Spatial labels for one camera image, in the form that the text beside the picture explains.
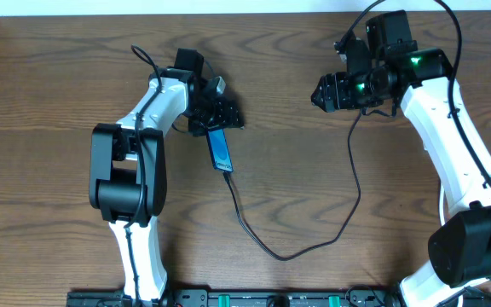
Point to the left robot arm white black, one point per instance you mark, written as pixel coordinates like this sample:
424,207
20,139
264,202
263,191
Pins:
128,176

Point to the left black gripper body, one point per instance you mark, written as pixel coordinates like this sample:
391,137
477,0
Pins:
218,118

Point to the blue Galaxy smartphone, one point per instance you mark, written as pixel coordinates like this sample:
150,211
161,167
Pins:
220,156

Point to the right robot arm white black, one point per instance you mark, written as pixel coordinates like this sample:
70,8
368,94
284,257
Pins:
387,65

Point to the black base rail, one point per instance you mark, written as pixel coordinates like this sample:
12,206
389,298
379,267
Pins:
356,296

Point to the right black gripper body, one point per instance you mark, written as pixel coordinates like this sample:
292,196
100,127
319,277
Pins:
336,91

